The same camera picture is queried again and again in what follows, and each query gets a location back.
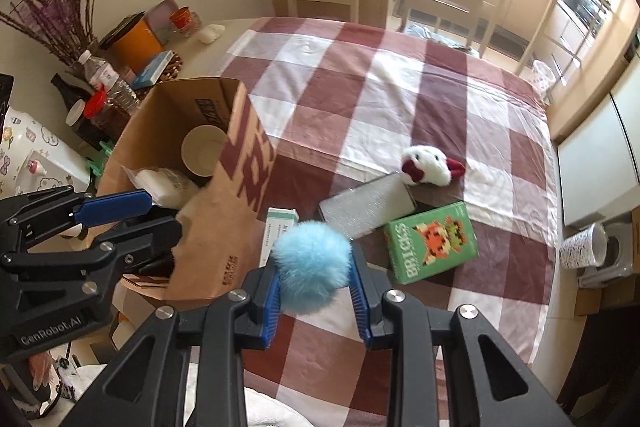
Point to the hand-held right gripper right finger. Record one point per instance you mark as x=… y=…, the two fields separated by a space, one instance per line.
x=360 y=302

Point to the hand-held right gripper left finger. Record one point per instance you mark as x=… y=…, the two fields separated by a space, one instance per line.
x=272 y=307

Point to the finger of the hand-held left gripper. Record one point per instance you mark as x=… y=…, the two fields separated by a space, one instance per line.
x=115 y=208
x=145 y=239

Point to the white towel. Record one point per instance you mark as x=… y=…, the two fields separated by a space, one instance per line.
x=160 y=187

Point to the light blue fluffy pompom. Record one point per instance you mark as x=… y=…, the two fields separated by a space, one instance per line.
x=310 y=267

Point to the brown cardboard box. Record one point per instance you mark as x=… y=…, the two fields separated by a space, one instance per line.
x=210 y=247

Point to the white green medicine box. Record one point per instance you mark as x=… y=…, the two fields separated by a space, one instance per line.
x=277 y=222

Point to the green toy brick box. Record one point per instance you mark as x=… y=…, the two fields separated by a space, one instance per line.
x=430 y=242

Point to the white paper cup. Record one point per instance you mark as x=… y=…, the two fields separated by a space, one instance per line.
x=202 y=152

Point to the white red plush toy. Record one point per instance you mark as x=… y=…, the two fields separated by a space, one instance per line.
x=430 y=164

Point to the white cartoon print container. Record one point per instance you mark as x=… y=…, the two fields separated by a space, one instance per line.
x=35 y=152

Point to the green plastic clip holder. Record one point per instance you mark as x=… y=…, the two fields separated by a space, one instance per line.
x=100 y=159

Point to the red lid jar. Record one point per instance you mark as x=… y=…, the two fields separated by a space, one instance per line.
x=107 y=112

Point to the dark glass bottle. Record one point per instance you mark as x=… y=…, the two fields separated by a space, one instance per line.
x=70 y=89

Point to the clear plastic water bottle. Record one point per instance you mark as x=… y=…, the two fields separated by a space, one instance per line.
x=107 y=79

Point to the small pink box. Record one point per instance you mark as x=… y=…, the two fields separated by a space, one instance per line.
x=126 y=74

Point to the blue tissue box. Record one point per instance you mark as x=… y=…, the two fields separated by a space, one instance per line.
x=150 y=71

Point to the woven brown trivet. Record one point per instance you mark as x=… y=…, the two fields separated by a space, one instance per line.
x=175 y=67

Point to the orange canister with dark lid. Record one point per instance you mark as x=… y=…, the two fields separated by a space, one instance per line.
x=132 y=47

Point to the pink lidded box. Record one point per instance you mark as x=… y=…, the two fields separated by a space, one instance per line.
x=162 y=19

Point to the small white cotton plush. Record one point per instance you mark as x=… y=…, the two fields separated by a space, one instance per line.
x=210 y=34

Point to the red white checkered tablecloth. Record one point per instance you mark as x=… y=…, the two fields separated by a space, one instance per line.
x=400 y=107

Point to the clear glass jar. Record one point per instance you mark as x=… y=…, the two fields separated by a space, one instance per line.
x=194 y=24

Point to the red patterned cup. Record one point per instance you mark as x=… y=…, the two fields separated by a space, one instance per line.
x=180 y=18

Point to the brown cardboard carton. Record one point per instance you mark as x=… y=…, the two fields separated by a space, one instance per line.
x=587 y=304

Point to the patterned white mug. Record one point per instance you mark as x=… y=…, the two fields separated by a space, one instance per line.
x=582 y=247

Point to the grey plastic stool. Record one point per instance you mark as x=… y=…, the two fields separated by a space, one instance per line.
x=617 y=257

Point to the blue cloth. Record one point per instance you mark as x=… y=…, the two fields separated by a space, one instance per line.
x=435 y=37

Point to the white cabinet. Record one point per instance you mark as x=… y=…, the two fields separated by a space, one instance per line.
x=600 y=147

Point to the patterned white waste bin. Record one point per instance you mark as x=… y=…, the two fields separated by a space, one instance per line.
x=544 y=77

